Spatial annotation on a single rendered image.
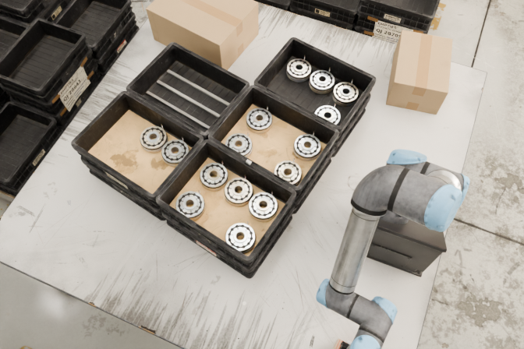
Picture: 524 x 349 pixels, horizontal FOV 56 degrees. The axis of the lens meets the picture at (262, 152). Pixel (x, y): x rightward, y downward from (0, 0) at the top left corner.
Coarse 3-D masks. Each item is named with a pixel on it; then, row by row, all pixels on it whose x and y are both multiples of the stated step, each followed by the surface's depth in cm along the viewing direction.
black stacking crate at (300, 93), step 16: (288, 48) 205; (304, 48) 205; (320, 64) 207; (336, 64) 201; (272, 80) 207; (288, 80) 207; (336, 80) 207; (352, 80) 203; (368, 80) 197; (288, 96) 203; (304, 96) 203; (320, 96) 203; (368, 96) 203
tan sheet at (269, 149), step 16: (240, 128) 195; (272, 128) 195; (288, 128) 195; (256, 144) 191; (272, 144) 191; (288, 144) 191; (320, 144) 191; (256, 160) 188; (272, 160) 188; (304, 176) 184
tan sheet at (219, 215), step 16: (208, 160) 188; (208, 192) 181; (224, 192) 181; (256, 192) 181; (208, 208) 178; (224, 208) 178; (240, 208) 178; (208, 224) 175; (224, 224) 175; (256, 224) 175; (224, 240) 172; (256, 240) 172
